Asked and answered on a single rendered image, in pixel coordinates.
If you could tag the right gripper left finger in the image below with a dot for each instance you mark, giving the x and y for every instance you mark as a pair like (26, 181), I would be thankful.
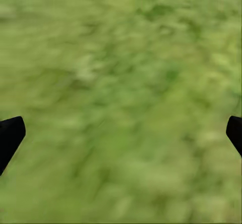
(12, 132)

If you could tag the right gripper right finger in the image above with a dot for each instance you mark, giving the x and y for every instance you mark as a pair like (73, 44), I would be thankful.
(234, 132)

